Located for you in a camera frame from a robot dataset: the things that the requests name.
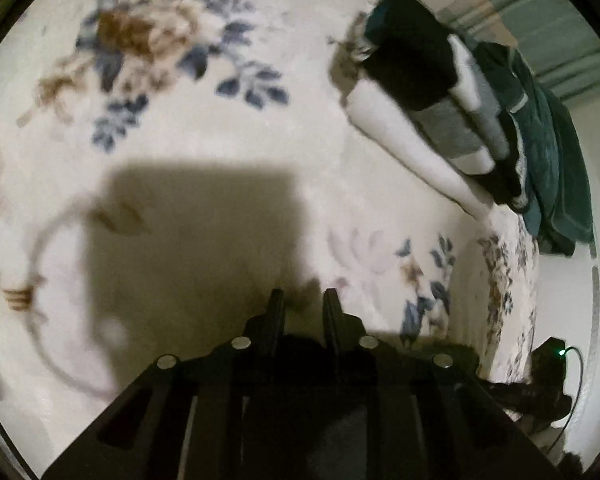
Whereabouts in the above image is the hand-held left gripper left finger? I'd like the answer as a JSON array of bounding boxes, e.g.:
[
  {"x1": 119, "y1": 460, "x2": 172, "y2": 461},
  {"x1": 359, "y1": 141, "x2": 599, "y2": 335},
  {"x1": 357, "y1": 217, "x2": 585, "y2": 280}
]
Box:
[{"x1": 42, "y1": 287, "x2": 287, "y2": 480}]

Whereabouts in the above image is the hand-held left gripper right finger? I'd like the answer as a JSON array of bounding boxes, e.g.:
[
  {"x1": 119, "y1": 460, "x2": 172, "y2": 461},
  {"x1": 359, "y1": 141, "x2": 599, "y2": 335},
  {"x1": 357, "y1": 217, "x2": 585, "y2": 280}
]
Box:
[{"x1": 324, "y1": 287, "x2": 565, "y2": 480}]

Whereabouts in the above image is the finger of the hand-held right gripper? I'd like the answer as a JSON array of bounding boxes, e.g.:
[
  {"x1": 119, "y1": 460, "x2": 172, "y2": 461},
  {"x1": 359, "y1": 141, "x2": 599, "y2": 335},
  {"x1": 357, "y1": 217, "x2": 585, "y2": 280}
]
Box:
[{"x1": 479, "y1": 379, "x2": 533, "y2": 406}]

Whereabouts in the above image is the white bed headboard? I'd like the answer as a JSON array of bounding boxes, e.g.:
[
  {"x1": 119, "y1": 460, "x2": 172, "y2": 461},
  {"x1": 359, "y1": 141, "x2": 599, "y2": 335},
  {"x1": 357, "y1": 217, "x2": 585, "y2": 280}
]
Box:
[{"x1": 530, "y1": 95, "x2": 600, "y2": 471}]

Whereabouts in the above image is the floral bed blanket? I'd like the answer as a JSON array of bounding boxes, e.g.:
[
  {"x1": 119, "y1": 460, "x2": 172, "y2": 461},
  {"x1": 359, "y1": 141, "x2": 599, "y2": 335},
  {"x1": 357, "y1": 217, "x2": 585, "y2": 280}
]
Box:
[{"x1": 0, "y1": 0, "x2": 540, "y2": 468}]

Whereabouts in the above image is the folded white garment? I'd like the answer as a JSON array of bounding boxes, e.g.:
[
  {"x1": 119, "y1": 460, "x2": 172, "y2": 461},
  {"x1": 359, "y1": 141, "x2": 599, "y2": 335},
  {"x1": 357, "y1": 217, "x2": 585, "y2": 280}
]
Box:
[{"x1": 345, "y1": 82, "x2": 496, "y2": 222}]

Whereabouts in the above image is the teal quilt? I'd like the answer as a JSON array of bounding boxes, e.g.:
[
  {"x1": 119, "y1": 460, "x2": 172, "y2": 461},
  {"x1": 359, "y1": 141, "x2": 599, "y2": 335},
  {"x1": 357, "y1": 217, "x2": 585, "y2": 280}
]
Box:
[{"x1": 472, "y1": 40, "x2": 595, "y2": 257}]

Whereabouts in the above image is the folded black striped sweater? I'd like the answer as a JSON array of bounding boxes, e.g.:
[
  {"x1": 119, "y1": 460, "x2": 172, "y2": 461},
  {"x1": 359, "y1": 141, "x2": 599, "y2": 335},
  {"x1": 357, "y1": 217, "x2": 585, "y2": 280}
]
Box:
[{"x1": 362, "y1": 0, "x2": 527, "y2": 211}]

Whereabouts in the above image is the blue-grey curtain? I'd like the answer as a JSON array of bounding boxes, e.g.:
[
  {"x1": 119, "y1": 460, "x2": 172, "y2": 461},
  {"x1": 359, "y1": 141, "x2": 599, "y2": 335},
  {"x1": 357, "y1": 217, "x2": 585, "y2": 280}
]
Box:
[{"x1": 437, "y1": 0, "x2": 600, "y2": 103}]

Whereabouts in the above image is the black cable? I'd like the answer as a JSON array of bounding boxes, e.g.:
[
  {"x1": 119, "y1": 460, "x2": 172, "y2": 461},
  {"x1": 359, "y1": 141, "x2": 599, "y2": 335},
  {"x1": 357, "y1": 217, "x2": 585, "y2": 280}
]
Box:
[{"x1": 547, "y1": 346, "x2": 586, "y2": 458}]

